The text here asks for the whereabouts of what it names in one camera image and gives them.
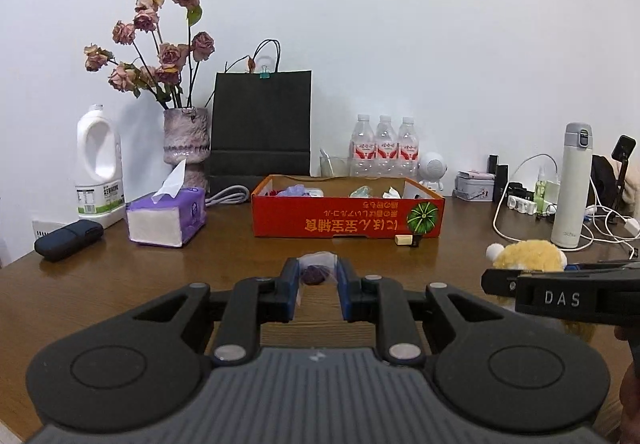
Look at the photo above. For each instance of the clear water bottle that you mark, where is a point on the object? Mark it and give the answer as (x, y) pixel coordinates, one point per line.
(408, 148)
(386, 148)
(363, 148)

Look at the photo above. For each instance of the mottled pink vase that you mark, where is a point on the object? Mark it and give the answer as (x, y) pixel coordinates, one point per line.
(186, 143)

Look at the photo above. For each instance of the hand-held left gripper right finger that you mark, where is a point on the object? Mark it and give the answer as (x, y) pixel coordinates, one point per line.
(345, 291)

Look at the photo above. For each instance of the purple tissue pack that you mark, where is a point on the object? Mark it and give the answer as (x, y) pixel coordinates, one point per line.
(160, 224)

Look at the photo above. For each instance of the clear plastic bag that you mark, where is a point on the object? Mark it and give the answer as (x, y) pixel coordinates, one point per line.
(361, 192)

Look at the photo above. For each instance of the white detergent bottle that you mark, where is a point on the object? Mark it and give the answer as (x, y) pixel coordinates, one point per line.
(102, 194)

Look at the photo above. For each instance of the person's right hand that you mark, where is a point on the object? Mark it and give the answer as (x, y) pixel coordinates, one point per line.
(631, 404)

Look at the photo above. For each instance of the white tissue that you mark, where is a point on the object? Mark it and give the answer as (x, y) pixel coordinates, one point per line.
(391, 194)

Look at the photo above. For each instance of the green spray bottle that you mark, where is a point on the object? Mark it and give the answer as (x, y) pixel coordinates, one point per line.
(540, 191)

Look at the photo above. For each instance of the black cosmetic boxes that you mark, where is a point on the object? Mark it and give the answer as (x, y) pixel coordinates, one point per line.
(500, 181)

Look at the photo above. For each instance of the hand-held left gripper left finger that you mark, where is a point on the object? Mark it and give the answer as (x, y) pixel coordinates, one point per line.
(292, 291)

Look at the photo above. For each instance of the small beige block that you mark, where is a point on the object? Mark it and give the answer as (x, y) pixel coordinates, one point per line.
(404, 240)

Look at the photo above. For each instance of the dried pink rose bouquet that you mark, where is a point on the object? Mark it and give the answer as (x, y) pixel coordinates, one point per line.
(165, 58)

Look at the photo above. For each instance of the glass cup with spoon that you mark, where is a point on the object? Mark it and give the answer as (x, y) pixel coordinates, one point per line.
(334, 166)

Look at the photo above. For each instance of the red cardboard box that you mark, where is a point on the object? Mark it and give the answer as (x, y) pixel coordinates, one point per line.
(340, 219)

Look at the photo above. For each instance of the black paper bag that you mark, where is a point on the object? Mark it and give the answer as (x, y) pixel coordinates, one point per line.
(260, 133)

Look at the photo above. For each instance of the grey tin box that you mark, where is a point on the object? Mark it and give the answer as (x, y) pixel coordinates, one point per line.
(474, 186)

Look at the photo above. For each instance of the clear purple candy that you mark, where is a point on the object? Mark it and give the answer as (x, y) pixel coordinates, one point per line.
(314, 274)

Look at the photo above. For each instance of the white robot speaker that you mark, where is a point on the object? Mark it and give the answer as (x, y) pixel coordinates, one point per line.
(432, 168)

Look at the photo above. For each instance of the green binder clip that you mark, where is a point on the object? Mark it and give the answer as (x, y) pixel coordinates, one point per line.
(264, 71)

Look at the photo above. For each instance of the dark glasses case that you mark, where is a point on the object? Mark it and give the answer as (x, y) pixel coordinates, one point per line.
(67, 241)

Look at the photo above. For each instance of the white thermos bottle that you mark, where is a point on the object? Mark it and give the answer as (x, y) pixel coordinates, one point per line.
(572, 194)

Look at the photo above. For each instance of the red artificial rose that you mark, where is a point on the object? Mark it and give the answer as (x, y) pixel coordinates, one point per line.
(271, 193)

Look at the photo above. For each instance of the purple knitted cloth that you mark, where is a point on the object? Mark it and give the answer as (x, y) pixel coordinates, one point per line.
(292, 191)

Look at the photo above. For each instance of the black phone holder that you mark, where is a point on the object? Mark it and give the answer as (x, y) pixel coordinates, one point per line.
(624, 148)

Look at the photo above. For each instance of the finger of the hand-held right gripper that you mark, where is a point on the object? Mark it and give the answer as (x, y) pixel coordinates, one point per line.
(500, 283)
(605, 267)

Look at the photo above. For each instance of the white power strip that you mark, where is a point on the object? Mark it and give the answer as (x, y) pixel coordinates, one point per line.
(522, 205)

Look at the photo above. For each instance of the white charger block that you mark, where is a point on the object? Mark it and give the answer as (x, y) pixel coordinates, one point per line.
(552, 191)

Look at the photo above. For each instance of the white and yellow plush toy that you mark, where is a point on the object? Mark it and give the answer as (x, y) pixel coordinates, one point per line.
(530, 256)

